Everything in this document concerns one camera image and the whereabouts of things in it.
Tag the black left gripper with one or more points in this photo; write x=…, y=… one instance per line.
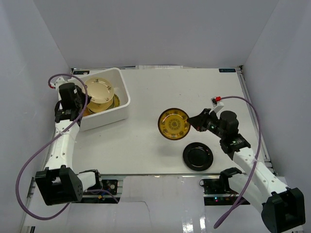
x=82, y=97

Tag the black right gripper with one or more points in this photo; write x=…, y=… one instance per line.
x=198, y=122

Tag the yellow square panda dish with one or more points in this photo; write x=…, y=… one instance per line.
x=100, y=107

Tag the beige round patterned plate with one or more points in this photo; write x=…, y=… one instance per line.
x=100, y=90

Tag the yellow ornate round plate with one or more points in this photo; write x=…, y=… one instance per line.
x=173, y=125

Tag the round green-rimmed bamboo plate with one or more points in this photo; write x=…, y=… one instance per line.
x=116, y=101

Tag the black round plate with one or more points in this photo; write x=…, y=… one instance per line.
x=197, y=156

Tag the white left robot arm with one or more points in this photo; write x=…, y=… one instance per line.
x=58, y=183

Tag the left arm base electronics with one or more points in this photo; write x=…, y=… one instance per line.
x=106, y=193

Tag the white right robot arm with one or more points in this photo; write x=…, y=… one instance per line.
x=281, y=208

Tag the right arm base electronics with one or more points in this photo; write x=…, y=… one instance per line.
x=215, y=193

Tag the white plastic bin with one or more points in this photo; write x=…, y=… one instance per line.
x=115, y=77

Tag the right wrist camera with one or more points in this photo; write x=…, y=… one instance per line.
x=217, y=104

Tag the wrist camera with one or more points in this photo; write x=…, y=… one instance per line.
x=217, y=104
x=54, y=82

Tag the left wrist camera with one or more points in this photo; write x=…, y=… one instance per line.
x=54, y=82

